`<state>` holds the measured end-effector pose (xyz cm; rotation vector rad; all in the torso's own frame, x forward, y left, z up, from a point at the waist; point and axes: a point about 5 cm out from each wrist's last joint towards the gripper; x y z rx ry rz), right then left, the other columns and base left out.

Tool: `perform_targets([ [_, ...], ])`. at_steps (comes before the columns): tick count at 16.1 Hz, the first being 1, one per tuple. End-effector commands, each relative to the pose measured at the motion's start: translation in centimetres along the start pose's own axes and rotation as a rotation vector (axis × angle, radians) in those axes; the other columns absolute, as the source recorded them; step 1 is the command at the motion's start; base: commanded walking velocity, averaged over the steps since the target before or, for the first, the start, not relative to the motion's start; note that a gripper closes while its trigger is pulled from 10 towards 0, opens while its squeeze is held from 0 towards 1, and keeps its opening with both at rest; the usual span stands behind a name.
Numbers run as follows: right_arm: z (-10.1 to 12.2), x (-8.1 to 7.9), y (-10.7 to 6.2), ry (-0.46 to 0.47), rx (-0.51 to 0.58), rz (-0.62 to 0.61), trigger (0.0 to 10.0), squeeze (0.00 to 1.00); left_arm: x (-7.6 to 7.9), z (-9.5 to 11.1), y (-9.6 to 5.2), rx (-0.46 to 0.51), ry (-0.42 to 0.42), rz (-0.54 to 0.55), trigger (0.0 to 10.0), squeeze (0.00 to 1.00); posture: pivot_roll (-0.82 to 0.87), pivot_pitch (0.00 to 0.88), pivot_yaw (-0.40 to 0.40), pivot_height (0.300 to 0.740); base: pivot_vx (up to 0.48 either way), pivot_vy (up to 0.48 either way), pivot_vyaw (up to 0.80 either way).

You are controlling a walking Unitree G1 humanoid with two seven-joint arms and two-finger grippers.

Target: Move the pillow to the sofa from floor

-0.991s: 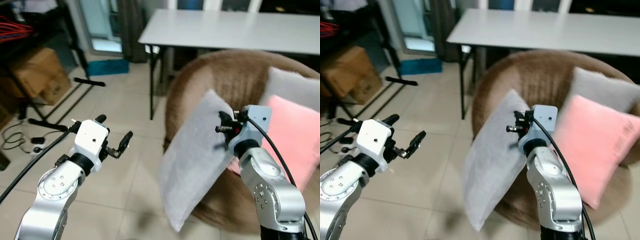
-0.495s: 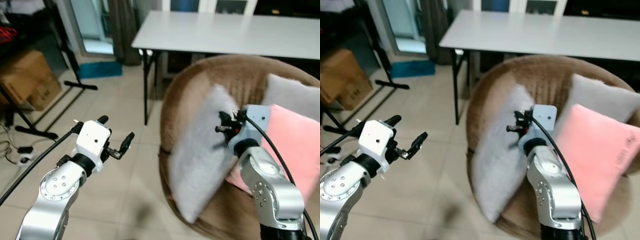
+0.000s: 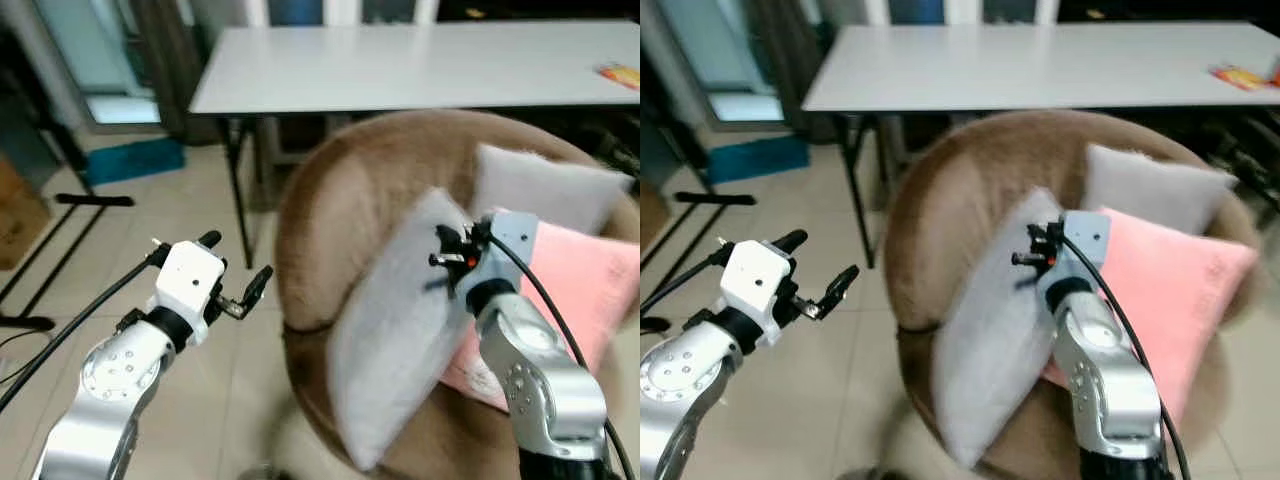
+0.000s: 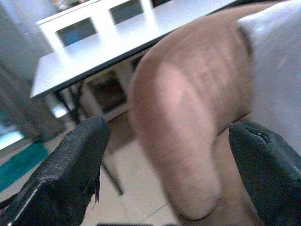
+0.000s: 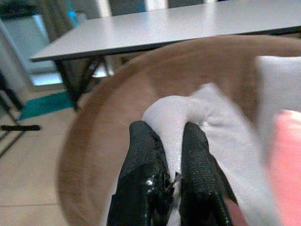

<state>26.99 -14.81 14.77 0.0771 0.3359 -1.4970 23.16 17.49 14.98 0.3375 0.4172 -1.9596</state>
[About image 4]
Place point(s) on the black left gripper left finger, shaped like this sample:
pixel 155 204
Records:
pixel 63 169

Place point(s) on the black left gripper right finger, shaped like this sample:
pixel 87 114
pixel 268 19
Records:
pixel 270 169

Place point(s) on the teal floor mat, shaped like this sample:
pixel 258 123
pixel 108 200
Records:
pixel 21 164

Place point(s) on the grey sofa cushion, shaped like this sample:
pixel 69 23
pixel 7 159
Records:
pixel 275 77

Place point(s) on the brown fabric sofa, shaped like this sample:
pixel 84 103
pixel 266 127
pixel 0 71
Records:
pixel 188 122

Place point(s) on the white table with black legs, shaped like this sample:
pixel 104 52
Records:
pixel 113 49

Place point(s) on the white cubby shelf unit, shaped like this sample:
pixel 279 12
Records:
pixel 98 28

